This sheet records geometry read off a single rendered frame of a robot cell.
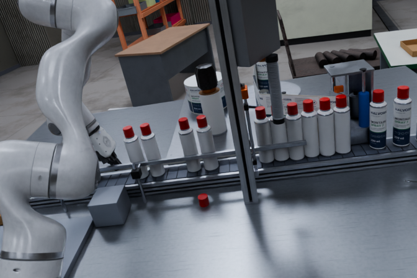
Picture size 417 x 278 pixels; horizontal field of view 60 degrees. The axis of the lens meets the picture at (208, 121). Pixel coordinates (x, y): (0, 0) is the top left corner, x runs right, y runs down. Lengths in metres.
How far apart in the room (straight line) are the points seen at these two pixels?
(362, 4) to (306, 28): 0.82
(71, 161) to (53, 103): 0.13
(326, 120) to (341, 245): 0.40
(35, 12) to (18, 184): 0.39
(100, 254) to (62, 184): 0.43
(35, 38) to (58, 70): 7.97
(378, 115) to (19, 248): 1.05
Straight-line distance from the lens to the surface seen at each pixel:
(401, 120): 1.32
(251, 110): 1.71
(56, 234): 0.83
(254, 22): 0.98
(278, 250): 1.05
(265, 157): 1.28
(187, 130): 1.24
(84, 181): 0.82
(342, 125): 1.26
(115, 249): 1.20
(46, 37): 8.66
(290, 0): 5.84
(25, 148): 0.84
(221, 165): 1.32
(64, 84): 0.86
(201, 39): 5.05
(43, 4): 0.94
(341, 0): 5.85
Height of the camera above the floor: 1.58
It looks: 25 degrees down
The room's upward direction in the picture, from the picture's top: 12 degrees counter-clockwise
